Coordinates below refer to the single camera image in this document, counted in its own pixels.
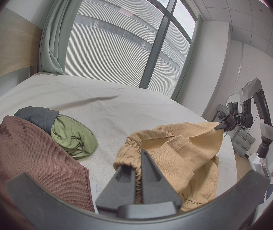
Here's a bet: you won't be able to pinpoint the brown garment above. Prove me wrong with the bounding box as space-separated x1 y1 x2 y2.
0 115 95 225

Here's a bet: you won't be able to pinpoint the grey-green curtain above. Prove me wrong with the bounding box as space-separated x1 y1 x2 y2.
171 15 204 102
38 0 89 76

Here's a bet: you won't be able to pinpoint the tan shorts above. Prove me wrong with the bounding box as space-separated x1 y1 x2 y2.
113 122 223 211

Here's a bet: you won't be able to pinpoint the grey padded chair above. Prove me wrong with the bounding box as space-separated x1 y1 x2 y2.
232 128 255 157

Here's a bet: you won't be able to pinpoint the window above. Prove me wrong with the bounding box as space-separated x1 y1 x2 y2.
62 0 203 102

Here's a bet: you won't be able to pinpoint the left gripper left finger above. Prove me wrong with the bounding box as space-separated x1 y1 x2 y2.
95 165 137 211

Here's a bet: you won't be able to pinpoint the green garment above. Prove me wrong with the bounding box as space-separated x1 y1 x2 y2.
51 114 99 159

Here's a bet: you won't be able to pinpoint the round white mirror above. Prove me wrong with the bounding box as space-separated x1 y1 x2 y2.
226 94 241 110

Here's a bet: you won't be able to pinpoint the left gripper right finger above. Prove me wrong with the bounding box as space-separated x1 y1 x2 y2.
140 149 183 207

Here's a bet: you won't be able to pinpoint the black garment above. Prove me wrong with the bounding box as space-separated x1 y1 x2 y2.
14 106 60 134

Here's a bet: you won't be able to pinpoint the white printed garment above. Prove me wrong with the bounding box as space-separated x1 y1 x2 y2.
90 181 104 196

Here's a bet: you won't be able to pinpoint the bed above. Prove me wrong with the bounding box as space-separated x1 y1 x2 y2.
0 7 238 215

